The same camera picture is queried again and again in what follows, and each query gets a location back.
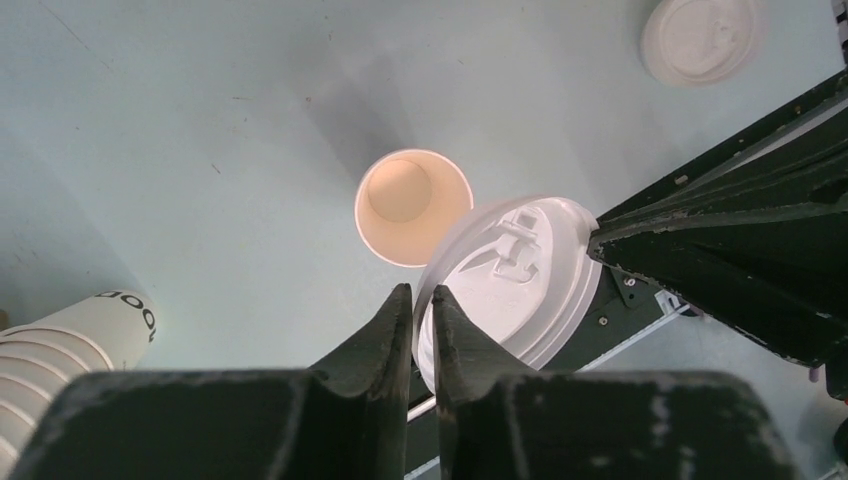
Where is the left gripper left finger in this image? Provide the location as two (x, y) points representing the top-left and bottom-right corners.
(11, 283), (413, 479)

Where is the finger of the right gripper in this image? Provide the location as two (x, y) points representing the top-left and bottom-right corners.
(589, 149), (847, 261)
(600, 211), (847, 367)

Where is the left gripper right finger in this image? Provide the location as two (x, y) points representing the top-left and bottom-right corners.
(432, 286), (800, 479)

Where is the white plastic cup lid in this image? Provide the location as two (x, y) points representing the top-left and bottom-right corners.
(412, 196), (602, 391)

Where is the stack of white lids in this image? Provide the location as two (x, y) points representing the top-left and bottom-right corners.
(640, 0), (768, 87)

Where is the single white paper cup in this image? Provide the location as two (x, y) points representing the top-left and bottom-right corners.
(354, 148), (474, 268)

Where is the stack of white paper cups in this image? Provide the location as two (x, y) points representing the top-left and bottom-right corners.
(1, 290), (158, 479)

